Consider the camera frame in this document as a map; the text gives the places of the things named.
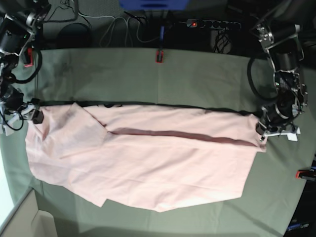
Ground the green table cloth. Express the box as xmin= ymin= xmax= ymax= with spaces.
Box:
xmin=0 ymin=48 xmax=316 ymax=237

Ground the pink t-shirt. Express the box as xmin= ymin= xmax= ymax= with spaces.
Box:
xmin=25 ymin=104 xmax=266 ymax=212

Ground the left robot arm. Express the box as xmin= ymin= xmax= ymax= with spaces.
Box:
xmin=247 ymin=0 xmax=315 ymax=141

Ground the white power strip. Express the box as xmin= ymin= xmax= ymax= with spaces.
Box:
xmin=186 ymin=19 xmax=242 ymax=31

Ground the red black side clamp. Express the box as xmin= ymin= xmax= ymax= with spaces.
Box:
xmin=296 ymin=166 xmax=316 ymax=182

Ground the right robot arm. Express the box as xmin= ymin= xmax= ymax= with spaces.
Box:
xmin=0 ymin=0 xmax=51 ymax=136

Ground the red black left clamp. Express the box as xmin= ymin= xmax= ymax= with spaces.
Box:
xmin=23 ymin=47 xmax=33 ymax=68

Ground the red black table clamp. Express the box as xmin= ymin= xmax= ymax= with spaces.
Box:
xmin=155 ymin=49 xmax=163 ymax=63

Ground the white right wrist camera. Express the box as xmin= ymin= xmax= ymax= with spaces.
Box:
xmin=0 ymin=123 xmax=14 ymax=136

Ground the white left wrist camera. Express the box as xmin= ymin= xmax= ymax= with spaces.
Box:
xmin=286 ymin=127 xmax=301 ymax=142

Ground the blue box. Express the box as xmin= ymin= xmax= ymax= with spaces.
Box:
xmin=119 ymin=0 xmax=189 ymax=10

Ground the cardboard box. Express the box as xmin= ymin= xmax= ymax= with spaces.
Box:
xmin=0 ymin=188 xmax=58 ymax=237

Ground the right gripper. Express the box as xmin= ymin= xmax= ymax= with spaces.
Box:
xmin=0 ymin=98 xmax=44 ymax=131

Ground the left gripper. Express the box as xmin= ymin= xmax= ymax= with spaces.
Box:
xmin=255 ymin=119 xmax=298 ymax=142

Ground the white cable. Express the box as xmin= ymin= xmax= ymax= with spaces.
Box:
xmin=71 ymin=0 xmax=161 ymax=47

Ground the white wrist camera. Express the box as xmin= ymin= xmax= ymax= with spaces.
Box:
xmin=0 ymin=123 xmax=14 ymax=136
xmin=286 ymin=127 xmax=301 ymax=142

